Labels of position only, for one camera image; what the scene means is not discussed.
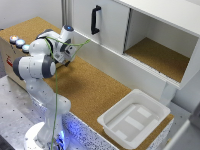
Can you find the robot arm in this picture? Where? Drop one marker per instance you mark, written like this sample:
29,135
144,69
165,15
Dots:
35,66

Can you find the wooden drawer box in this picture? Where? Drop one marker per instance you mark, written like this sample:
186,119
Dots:
30,26

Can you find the white sliding door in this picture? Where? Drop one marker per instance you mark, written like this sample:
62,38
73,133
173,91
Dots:
110,26

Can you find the red button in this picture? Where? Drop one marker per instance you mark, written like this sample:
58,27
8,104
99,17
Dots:
13,39

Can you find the white cabinet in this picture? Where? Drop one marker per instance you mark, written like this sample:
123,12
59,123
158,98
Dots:
150,71

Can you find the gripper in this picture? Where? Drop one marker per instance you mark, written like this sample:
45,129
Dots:
70,50

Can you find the green button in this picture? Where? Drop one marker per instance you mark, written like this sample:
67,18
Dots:
25,48

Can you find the white plastic box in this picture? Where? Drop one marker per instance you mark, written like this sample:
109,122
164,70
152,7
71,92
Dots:
133,121

